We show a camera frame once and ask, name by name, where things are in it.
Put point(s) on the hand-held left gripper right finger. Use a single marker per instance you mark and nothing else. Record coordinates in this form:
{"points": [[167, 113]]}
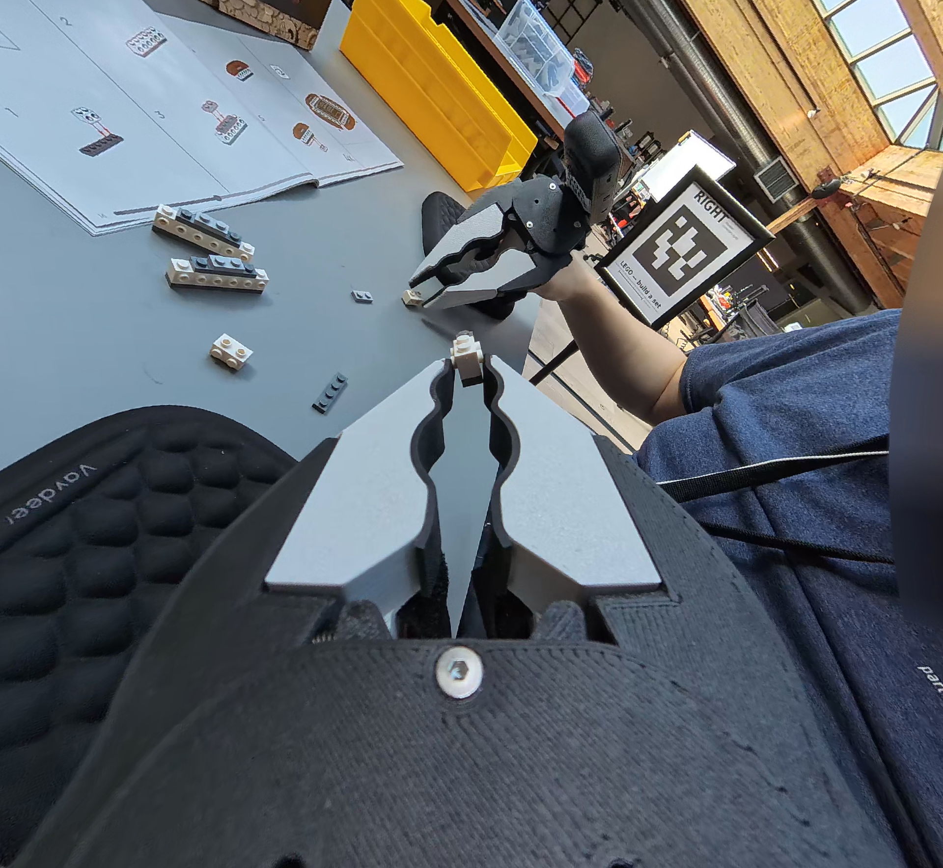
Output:
{"points": [[574, 514]]}

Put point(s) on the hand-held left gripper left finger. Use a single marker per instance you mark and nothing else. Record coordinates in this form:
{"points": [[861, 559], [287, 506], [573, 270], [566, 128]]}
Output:
{"points": [[353, 514]]}

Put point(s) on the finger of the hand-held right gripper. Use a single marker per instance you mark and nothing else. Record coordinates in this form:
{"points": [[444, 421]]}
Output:
{"points": [[464, 238], [501, 279]]}

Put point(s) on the white lego beam grey plates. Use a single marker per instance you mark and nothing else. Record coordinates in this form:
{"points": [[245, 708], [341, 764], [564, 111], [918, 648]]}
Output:
{"points": [[213, 279], [199, 231]]}

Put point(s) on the person's right forearm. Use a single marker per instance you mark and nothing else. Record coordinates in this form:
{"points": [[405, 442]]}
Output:
{"points": [[633, 352]]}

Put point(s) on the dark grey lego plate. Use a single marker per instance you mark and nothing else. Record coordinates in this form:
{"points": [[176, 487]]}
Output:
{"points": [[329, 393]]}

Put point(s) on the lego instruction booklet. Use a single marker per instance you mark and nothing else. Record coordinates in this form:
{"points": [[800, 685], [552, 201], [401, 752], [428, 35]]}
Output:
{"points": [[147, 109]]}

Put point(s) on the person's right hand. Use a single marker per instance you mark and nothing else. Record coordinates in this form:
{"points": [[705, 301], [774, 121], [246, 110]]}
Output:
{"points": [[571, 282]]}

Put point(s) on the black padded wrist rest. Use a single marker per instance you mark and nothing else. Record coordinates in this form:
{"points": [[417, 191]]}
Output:
{"points": [[110, 551], [438, 220]]}

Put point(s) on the black framed marker sign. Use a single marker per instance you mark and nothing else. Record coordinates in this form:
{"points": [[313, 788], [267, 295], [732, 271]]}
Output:
{"points": [[685, 249]]}

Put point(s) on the white standing board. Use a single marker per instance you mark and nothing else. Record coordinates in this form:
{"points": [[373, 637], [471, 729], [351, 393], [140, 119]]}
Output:
{"points": [[685, 161]]}

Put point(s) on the yellow plastic bin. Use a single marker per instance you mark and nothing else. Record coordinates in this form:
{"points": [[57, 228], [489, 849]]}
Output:
{"points": [[427, 87]]}

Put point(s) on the clear plastic storage box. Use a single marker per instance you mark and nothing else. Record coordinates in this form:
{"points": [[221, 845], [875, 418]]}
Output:
{"points": [[538, 50]]}

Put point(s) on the person's navy sweatshirt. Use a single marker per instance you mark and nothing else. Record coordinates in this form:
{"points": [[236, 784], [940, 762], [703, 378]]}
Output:
{"points": [[810, 588]]}

